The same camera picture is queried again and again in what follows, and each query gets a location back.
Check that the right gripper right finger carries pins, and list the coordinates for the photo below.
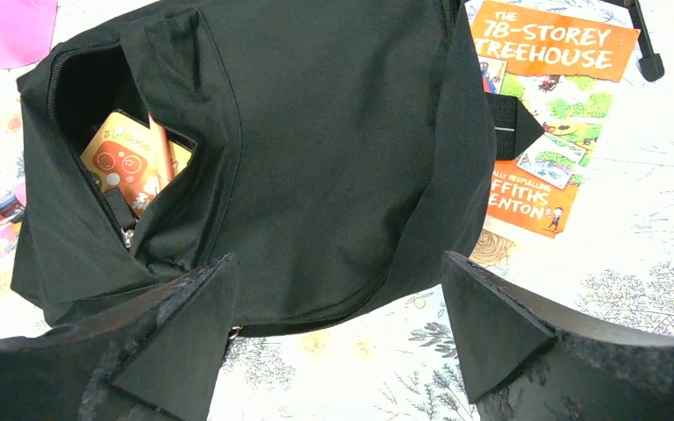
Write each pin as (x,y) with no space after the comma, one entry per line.
(525,357)

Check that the black tripod stand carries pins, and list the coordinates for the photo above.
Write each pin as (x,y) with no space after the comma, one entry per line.
(650,63)

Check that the orange snack packet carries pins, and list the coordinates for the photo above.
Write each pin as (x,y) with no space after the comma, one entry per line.
(120,156)

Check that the orange treehouse book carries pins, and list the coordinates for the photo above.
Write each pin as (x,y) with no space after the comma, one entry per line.
(565,71)

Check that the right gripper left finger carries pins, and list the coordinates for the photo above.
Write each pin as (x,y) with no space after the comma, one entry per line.
(154,357)

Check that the black student backpack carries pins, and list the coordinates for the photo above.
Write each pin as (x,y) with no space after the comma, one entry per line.
(339,148)

